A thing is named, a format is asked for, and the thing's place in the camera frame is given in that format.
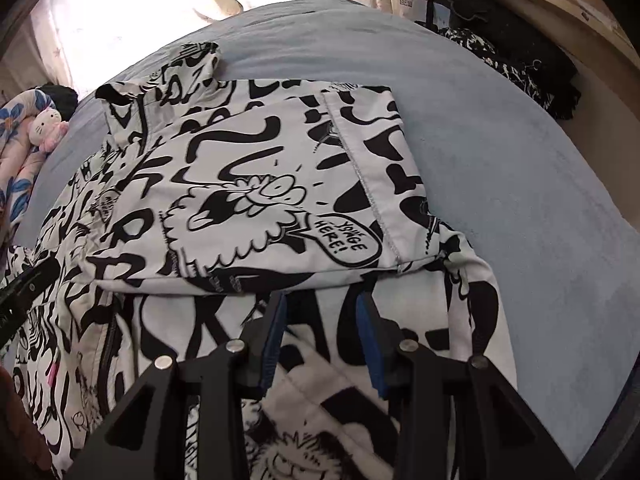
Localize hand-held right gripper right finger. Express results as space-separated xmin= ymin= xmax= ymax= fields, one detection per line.
xmin=355 ymin=287 xmax=576 ymax=480

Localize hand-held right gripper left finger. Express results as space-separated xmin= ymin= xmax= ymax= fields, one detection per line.
xmin=65 ymin=292 xmax=288 ymax=480

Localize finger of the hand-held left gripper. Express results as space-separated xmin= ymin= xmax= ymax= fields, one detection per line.
xmin=0 ymin=256 xmax=61 ymax=346

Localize black and white graffiti jacket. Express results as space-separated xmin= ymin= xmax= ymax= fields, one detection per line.
xmin=0 ymin=40 xmax=518 ymax=480

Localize person's left hand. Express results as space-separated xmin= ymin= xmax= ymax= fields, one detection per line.
xmin=0 ymin=366 xmax=53 ymax=472

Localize pink floral blanket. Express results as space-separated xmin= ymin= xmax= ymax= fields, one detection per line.
xmin=0 ymin=87 xmax=68 ymax=241

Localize white cat plush toy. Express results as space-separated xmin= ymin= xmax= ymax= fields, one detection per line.
xmin=27 ymin=107 xmax=71 ymax=153

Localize black fluffy plush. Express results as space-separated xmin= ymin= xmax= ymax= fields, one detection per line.
xmin=39 ymin=82 xmax=80 ymax=116

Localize white sheer curtain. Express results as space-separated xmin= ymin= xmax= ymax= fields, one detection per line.
xmin=30 ymin=0 xmax=416 ymax=106

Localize black and white patterned cloth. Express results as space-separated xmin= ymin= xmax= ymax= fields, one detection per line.
xmin=442 ymin=27 xmax=556 ymax=111

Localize white printed bag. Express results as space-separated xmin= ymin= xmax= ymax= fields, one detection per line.
xmin=395 ymin=0 xmax=451 ymax=30

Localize black knitted cloth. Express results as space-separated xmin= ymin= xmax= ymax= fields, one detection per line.
xmin=409 ymin=0 xmax=583 ymax=121

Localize wooden shelf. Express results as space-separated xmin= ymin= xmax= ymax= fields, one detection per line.
xmin=405 ymin=0 xmax=640 ymax=96

